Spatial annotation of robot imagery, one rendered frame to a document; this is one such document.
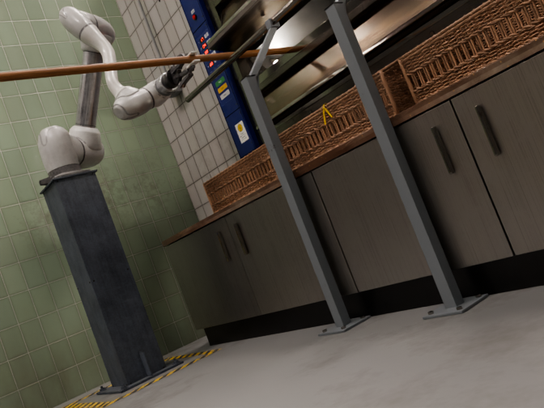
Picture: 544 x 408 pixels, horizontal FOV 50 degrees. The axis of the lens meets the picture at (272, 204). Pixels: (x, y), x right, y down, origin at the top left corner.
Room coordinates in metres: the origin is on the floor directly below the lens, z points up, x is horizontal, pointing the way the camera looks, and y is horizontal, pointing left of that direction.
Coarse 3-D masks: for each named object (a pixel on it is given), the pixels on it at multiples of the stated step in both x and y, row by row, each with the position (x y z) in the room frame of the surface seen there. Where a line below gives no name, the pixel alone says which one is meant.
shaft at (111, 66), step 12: (276, 48) 2.67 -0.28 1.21; (288, 48) 2.71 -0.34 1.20; (144, 60) 2.20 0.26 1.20; (156, 60) 2.24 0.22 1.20; (168, 60) 2.27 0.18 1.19; (180, 60) 2.31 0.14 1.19; (192, 60) 2.35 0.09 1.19; (204, 60) 2.39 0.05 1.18; (216, 60) 2.44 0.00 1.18; (12, 72) 1.88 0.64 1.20; (24, 72) 1.90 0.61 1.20; (36, 72) 1.93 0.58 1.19; (48, 72) 1.95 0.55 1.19; (60, 72) 1.98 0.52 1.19; (72, 72) 2.01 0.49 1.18; (84, 72) 2.05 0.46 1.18
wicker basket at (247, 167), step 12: (264, 144) 2.22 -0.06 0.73; (252, 156) 2.30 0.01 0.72; (264, 156) 2.87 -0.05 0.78; (228, 168) 2.45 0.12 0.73; (240, 168) 2.39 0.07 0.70; (252, 168) 2.33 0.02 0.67; (264, 168) 2.27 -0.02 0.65; (216, 180) 2.54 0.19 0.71; (228, 180) 2.47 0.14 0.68; (240, 180) 2.75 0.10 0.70; (252, 180) 2.35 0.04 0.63; (264, 180) 2.29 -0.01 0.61; (216, 192) 2.57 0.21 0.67; (228, 192) 2.50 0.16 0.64; (240, 192) 2.43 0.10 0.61; (252, 192) 2.37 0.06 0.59; (216, 204) 2.59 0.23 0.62; (228, 204) 2.52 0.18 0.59
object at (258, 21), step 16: (256, 0) 2.53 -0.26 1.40; (272, 0) 2.55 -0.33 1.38; (288, 0) 2.59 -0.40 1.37; (240, 16) 2.64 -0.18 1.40; (256, 16) 2.66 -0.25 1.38; (272, 16) 2.70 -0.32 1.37; (224, 32) 2.75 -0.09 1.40; (240, 32) 2.78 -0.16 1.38; (208, 48) 2.88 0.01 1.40; (224, 48) 2.90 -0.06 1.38
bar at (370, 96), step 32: (256, 32) 2.27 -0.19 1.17; (352, 32) 1.68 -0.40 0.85; (224, 64) 2.46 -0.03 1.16; (256, 64) 2.09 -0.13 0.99; (352, 64) 1.68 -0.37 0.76; (192, 96) 2.71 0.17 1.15; (256, 96) 2.05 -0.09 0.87; (384, 128) 1.67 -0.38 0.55; (288, 192) 2.05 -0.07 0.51; (416, 192) 1.68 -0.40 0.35; (416, 224) 1.68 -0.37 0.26; (320, 256) 2.05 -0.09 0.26; (448, 288) 1.67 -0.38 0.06; (352, 320) 2.09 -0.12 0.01
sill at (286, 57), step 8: (352, 0) 2.34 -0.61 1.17; (360, 0) 2.31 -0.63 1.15; (352, 8) 2.35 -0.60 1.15; (328, 24) 2.47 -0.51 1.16; (312, 32) 2.54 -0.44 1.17; (320, 32) 2.51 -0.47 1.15; (304, 40) 2.59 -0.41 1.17; (312, 40) 2.56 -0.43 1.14; (296, 48) 2.64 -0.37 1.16; (304, 48) 2.61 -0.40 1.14; (288, 56) 2.69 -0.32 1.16; (272, 64) 2.79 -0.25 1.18; (280, 64) 2.75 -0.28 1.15; (264, 72) 2.85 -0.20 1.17; (272, 72) 2.80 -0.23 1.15
